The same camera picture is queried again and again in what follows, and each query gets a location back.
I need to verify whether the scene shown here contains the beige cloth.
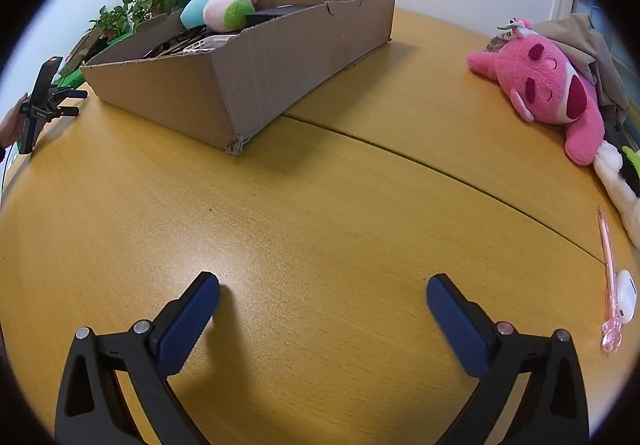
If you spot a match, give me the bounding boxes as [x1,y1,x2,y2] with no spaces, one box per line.
[530,12,631,126]

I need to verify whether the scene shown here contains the white green plush toy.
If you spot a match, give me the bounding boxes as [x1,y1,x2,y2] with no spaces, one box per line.
[592,140,640,248]

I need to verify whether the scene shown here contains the person's left hand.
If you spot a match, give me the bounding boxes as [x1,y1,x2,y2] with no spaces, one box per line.
[0,94,29,148]

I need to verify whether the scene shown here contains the pink pen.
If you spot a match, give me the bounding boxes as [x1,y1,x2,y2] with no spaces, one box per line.
[596,206,624,355]

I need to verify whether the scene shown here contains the small potted green plant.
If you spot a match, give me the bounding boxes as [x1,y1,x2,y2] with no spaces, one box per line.
[89,4,134,40]

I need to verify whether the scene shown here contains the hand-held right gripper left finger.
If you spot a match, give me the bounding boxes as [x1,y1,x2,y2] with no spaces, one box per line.
[54,271,221,445]

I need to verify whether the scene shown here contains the green board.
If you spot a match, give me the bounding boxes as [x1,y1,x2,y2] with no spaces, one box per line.
[60,31,136,88]

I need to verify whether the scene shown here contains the white phone case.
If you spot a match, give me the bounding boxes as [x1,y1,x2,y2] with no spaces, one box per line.
[189,36,237,56]

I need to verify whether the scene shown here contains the black product box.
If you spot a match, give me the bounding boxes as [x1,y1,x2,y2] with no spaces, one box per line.
[246,2,313,28]

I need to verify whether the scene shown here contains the white earbuds case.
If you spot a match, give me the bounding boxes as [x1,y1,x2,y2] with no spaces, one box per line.
[611,269,639,326]

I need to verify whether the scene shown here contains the brown cardboard box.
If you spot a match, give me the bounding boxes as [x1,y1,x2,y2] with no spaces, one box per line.
[80,0,397,156]

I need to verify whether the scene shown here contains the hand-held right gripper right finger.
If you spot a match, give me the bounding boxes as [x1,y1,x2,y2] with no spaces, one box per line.
[426,273,591,445]

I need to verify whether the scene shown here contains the black sunglasses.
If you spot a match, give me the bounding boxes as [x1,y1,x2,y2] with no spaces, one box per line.
[144,41,187,58]

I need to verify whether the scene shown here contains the pink green pig plush toy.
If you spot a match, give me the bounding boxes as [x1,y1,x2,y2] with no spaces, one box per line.
[180,0,258,32]

